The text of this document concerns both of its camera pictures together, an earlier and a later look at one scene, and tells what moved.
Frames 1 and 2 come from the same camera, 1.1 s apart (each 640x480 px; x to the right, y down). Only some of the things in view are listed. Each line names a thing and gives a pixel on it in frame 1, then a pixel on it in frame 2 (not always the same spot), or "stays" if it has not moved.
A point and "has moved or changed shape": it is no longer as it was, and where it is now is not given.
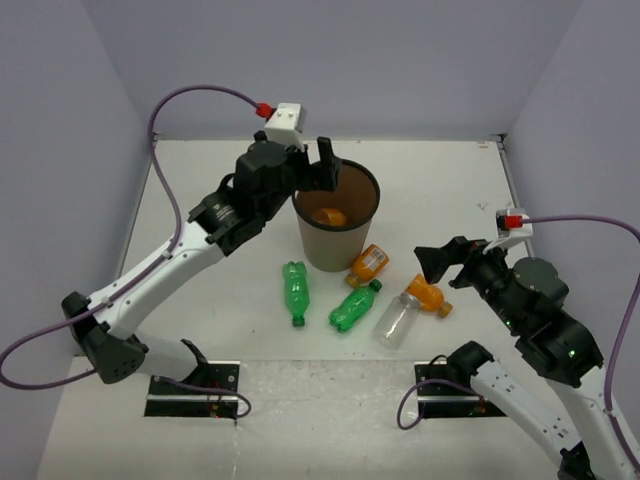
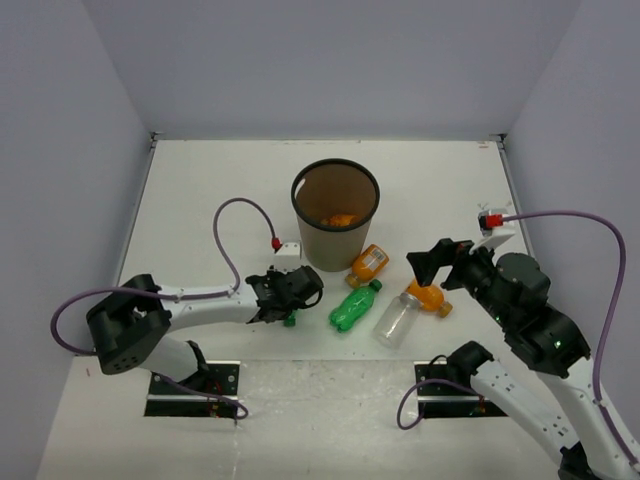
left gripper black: x=319 y=177 -> x=274 y=274
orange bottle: x=429 y=296 stays
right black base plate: x=444 y=400 stays
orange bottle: x=331 y=216 has moved or changed shape
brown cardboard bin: x=335 y=227 stays
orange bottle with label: x=368 y=265 stays
